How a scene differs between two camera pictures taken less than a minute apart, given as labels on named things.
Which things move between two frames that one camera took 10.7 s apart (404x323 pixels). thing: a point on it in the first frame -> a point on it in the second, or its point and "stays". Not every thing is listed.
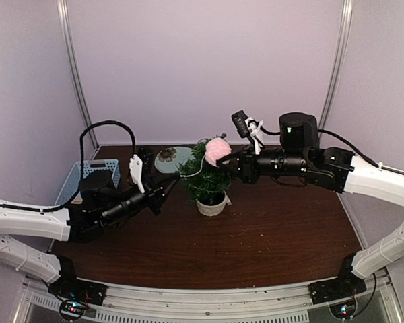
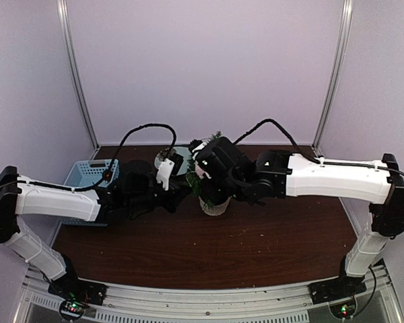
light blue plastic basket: (111, 166) stays
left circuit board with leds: (72, 310) stays
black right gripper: (248, 173) -> (213, 196)
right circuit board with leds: (344, 311) stays
